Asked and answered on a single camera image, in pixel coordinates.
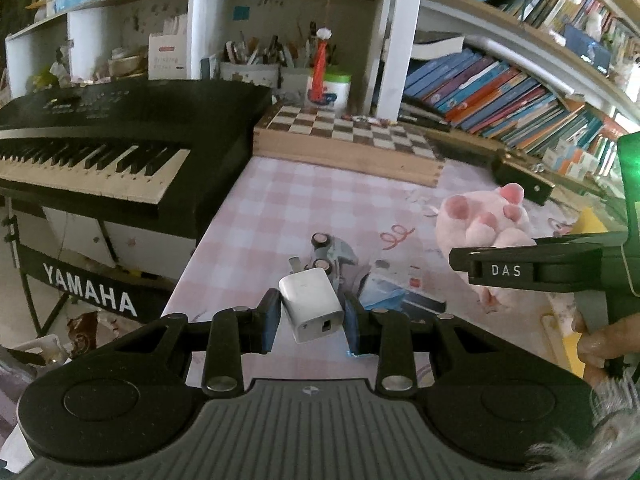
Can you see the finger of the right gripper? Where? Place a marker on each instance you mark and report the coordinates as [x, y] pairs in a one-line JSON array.
[[548, 266]]

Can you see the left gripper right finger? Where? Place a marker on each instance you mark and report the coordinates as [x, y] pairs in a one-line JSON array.
[[386, 334]]

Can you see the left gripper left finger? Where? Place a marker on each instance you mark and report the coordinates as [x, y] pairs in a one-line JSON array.
[[232, 333]]

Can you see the white charger plug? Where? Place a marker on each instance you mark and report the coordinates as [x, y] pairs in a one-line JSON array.
[[311, 304]]

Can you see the blue tissue packet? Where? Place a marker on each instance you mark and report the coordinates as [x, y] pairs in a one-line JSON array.
[[378, 291]]

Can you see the pink plush pig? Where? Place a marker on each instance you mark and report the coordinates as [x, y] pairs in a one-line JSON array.
[[493, 219]]

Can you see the person right hand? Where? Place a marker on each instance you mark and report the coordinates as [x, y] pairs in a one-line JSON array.
[[608, 343]]

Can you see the brown wooden case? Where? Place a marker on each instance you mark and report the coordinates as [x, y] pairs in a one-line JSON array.
[[510, 167]]

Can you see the grey batteries pack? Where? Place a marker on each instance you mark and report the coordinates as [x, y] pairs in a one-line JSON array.
[[338, 261]]

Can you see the white bookshelf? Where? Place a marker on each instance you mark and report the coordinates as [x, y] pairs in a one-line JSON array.
[[373, 40]]

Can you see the row of leaning books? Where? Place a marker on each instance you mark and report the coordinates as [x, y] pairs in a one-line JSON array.
[[474, 92]]

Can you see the black Yamaha keyboard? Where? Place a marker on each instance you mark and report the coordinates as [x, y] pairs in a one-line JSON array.
[[129, 175]]

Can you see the wooden chessboard box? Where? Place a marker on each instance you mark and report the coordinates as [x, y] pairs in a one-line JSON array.
[[355, 143]]

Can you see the green lid white jar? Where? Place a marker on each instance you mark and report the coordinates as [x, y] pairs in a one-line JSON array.
[[335, 92]]

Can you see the white pen holder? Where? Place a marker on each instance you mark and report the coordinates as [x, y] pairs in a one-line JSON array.
[[266, 75]]

